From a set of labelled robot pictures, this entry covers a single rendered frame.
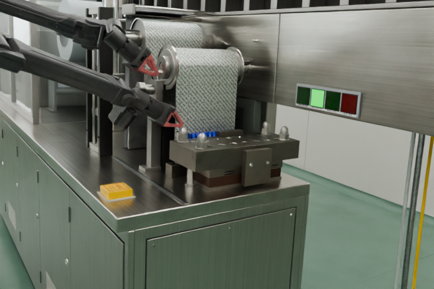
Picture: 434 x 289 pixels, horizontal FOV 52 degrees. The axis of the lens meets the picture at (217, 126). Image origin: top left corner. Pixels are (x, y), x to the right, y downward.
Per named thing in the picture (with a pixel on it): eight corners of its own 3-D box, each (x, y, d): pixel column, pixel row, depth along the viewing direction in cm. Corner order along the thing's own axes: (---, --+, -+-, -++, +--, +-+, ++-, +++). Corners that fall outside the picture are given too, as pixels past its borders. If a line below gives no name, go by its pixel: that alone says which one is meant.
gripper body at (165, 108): (165, 126, 136) (146, 115, 132) (150, 120, 144) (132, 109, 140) (175, 107, 136) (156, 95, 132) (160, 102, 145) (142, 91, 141)
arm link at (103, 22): (80, 48, 132) (85, 20, 128) (81, 33, 141) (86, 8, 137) (121, 56, 136) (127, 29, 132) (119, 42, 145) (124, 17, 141)
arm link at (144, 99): (136, 90, 130) (132, 82, 135) (122, 108, 131) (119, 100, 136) (154, 101, 134) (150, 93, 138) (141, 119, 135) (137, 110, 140)
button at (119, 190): (99, 193, 126) (99, 184, 126) (123, 189, 130) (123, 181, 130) (108, 200, 121) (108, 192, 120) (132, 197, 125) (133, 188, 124)
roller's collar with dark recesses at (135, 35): (119, 46, 164) (119, 29, 163) (135, 47, 167) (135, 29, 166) (126, 47, 159) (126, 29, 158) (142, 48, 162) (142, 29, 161)
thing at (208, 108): (174, 142, 145) (175, 84, 141) (233, 136, 158) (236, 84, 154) (175, 142, 144) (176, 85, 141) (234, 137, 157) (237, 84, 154)
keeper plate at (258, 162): (240, 184, 137) (242, 149, 135) (265, 180, 142) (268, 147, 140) (245, 187, 135) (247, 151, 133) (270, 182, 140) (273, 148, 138)
